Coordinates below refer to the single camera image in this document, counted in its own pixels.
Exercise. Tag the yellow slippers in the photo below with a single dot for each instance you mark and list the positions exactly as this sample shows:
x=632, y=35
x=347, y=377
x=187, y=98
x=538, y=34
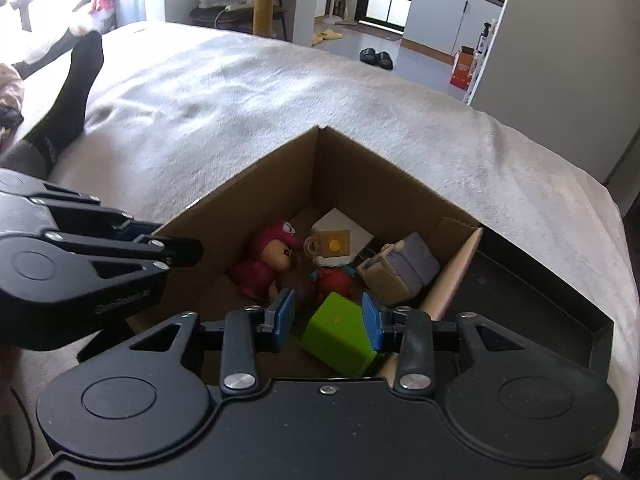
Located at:
x=325, y=35

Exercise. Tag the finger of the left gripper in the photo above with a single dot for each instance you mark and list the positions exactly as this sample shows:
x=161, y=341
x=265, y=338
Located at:
x=52, y=296
x=31, y=207

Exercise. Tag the black spray bottle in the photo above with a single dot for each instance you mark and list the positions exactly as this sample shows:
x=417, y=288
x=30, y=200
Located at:
x=483, y=38

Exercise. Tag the magenta figurine toy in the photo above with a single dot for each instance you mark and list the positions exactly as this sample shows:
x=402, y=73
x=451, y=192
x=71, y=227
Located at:
x=269, y=256

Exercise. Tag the white small box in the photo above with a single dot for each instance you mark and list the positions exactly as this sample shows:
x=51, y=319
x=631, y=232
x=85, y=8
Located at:
x=336, y=239

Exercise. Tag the black shallow tray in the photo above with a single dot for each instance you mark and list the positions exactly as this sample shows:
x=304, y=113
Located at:
x=510, y=287

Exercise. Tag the orange cardboard box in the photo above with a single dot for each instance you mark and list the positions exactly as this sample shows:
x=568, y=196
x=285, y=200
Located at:
x=460, y=75

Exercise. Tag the purple beige cube toy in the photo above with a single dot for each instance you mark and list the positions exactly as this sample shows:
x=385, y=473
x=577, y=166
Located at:
x=399, y=271

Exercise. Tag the green block toy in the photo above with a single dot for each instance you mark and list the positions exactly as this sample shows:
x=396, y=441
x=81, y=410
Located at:
x=336, y=336

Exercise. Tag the white kitchen cabinet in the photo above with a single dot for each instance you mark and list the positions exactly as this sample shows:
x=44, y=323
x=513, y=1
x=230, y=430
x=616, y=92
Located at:
x=439, y=28

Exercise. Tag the brown cardboard box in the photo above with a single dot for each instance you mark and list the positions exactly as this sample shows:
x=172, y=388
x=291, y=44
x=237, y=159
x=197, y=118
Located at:
x=300, y=182

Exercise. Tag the black sock foot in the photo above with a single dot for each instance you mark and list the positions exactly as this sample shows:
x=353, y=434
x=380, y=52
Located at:
x=38, y=152

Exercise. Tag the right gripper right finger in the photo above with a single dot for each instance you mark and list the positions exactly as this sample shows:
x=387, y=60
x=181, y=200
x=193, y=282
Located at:
x=503, y=395

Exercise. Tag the black slippers pair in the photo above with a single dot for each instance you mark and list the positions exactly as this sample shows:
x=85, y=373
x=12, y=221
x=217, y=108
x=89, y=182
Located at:
x=374, y=58

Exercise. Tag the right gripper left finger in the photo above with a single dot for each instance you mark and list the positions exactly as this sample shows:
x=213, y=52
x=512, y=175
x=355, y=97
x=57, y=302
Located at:
x=146, y=395

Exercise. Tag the yellow head red figurine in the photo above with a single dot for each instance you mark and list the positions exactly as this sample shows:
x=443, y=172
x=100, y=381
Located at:
x=338, y=279

